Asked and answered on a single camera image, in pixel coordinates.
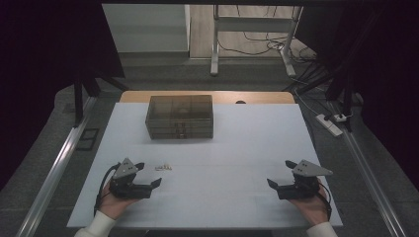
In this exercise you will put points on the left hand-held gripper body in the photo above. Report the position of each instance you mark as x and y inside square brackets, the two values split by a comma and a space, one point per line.
[126, 189]

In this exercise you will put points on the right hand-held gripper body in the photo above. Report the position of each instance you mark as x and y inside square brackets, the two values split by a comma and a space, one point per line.
[298, 191]

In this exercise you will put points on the small gold trinket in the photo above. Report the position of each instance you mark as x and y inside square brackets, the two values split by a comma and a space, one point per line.
[168, 166]

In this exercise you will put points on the smoky transparent drawer box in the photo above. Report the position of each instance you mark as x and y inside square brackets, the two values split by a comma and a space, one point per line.
[179, 108]

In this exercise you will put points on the person's left hand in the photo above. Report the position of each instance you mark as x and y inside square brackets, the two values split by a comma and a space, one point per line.
[113, 205]

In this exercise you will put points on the person's right hand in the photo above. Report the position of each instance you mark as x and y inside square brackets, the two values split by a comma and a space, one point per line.
[313, 209]

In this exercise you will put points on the white table board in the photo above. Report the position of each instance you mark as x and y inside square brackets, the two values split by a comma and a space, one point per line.
[230, 164]

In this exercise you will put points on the white power strip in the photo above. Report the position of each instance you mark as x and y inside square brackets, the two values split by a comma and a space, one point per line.
[328, 125]

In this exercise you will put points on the white plug adapter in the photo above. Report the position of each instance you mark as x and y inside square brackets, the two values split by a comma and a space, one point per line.
[341, 117]

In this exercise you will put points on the black metal stand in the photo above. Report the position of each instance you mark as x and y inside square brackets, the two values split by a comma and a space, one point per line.
[78, 98]
[347, 98]

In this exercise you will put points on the wooden table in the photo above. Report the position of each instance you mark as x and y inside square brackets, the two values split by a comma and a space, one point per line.
[224, 97]

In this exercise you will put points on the dark curtain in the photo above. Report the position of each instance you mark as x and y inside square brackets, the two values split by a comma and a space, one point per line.
[385, 65]
[39, 65]

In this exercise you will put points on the white cabinet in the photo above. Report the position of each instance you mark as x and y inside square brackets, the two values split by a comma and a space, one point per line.
[145, 29]

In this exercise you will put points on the black rectangular floor frame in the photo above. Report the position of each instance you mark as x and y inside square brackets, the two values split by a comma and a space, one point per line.
[88, 139]

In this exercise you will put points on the aluminium rail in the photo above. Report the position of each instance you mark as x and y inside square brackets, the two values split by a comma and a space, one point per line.
[56, 171]
[369, 171]

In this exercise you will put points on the white metal desk frame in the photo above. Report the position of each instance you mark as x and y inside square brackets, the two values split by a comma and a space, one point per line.
[214, 49]

